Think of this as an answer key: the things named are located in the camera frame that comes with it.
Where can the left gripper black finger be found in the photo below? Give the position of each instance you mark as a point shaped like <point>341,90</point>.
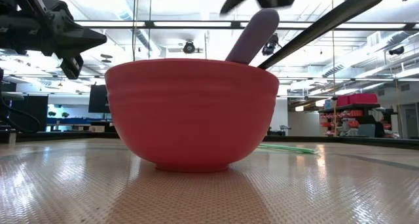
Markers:
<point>78,37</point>

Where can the red plastic bowl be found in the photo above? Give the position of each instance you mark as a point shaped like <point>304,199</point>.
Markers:
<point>191,116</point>

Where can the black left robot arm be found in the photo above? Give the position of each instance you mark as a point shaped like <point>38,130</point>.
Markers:
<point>5,34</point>

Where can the black monitor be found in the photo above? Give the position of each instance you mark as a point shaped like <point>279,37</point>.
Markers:
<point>98,99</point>

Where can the red storage bins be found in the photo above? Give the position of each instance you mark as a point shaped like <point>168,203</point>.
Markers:
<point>357,99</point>

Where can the black storage shelf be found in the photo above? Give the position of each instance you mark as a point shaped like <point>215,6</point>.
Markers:
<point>347,119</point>

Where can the green drinking straw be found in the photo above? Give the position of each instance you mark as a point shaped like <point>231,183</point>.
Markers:
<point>288,148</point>

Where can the black ceiling camera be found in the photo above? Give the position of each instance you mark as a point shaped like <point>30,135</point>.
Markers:
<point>189,47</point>
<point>396,50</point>
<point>271,44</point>

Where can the black aluminium table frame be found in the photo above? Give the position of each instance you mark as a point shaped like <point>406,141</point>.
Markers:
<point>360,140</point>

